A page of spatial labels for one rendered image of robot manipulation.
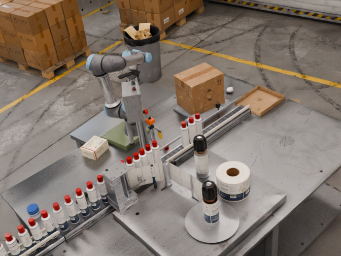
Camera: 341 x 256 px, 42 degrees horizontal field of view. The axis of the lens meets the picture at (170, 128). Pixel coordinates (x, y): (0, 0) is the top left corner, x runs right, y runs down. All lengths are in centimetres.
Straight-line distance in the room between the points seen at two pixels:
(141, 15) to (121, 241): 462
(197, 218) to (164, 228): 20
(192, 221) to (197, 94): 112
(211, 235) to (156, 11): 452
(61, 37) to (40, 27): 37
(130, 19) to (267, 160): 441
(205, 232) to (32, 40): 411
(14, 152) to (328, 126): 322
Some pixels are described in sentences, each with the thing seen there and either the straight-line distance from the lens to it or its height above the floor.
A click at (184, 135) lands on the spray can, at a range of 297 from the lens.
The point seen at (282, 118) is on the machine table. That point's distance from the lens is 337.
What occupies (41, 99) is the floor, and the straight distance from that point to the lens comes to 576.
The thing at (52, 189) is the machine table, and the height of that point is 83.
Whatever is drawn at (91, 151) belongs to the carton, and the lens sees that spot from 314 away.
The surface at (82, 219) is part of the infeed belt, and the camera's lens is 271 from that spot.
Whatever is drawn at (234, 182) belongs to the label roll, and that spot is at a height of 102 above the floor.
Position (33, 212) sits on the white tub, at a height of 89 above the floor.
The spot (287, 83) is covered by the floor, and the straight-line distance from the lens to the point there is 539.
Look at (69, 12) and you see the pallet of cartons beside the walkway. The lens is 624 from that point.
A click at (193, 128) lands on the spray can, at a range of 299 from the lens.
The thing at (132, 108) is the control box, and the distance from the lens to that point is 260.
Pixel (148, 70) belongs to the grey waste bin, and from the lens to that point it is 550.
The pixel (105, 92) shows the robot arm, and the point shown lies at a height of 121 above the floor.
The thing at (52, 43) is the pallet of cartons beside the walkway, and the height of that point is 43.
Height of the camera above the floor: 280
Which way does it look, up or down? 36 degrees down
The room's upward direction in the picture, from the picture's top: 8 degrees counter-clockwise
